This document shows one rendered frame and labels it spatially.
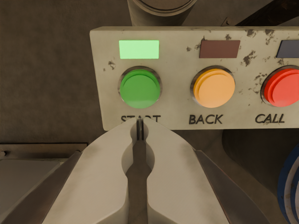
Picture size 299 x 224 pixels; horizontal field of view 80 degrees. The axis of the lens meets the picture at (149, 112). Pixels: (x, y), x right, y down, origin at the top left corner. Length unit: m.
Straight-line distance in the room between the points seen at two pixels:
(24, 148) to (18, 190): 0.34
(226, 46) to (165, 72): 0.06
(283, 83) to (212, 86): 0.07
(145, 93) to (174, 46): 0.05
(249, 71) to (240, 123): 0.06
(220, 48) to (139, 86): 0.08
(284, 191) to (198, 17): 0.67
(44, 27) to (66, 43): 0.11
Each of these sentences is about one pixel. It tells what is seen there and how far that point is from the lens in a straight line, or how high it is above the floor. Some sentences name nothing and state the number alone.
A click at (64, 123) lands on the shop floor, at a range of 0.88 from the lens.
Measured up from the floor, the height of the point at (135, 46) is 0.62.
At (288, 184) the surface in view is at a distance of 0.54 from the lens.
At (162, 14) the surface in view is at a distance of 0.29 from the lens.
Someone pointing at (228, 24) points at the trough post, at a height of 0.01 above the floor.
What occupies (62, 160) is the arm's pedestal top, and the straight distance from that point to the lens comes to 0.81.
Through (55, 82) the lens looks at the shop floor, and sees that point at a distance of 0.87.
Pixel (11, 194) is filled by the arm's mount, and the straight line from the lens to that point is 0.65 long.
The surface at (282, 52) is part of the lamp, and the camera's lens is 0.22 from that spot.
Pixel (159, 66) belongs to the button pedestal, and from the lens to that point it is 0.18.
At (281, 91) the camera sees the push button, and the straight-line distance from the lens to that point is 0.22.
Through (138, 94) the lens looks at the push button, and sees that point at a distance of 0.18.
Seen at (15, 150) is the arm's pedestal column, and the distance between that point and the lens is 1.00.
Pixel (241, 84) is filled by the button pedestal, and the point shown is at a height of 0.60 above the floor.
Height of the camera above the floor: 0.79
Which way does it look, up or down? 81 degrees down
